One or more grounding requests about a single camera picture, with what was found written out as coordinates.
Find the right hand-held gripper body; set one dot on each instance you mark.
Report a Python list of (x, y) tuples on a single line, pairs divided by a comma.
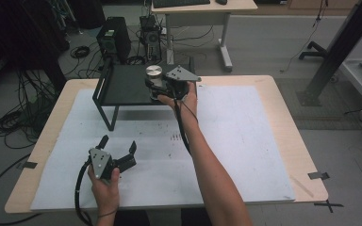
[(179, 80)]

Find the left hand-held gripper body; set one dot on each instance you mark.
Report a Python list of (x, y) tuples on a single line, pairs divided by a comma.
[(102, 163)]

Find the silver metal canister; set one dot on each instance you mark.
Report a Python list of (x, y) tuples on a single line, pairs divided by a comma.
[(154, 71)]

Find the black metal shelf rack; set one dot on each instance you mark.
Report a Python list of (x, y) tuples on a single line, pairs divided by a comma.
[(125, 84)]

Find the person's right hand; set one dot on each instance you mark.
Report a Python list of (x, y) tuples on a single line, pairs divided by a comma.
[(185, 102)]

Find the person's left hand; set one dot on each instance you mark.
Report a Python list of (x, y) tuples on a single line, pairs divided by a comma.
[(105, 194)]

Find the black computer tower green light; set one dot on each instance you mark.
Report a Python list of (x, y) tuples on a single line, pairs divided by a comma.
[(113, 39)]

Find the grey tape strip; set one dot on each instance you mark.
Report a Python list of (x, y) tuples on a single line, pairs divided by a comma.
[(318, 175), (27, 165)]

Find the light wooden desk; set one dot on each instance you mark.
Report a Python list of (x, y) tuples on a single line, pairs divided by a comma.
[(201, 7)]

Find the black keyboard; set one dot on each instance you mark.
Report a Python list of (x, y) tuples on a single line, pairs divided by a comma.
[(180, 3)]

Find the black computer mouse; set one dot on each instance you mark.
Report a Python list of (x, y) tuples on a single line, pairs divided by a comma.
[(221, 2)]

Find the white table mat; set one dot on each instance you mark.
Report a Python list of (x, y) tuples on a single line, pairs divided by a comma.
[(238, 150)]

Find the large black hard case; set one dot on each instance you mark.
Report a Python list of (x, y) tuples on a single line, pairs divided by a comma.
[(22, 37)]

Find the black stand base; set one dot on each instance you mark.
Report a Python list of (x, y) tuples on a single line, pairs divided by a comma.
[(312, 51)]

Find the grey metal column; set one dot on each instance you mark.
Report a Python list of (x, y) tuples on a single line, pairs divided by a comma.
[(339, 53)]

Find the black tape cross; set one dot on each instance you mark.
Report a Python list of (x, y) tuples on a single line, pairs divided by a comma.
[(328, 205)]

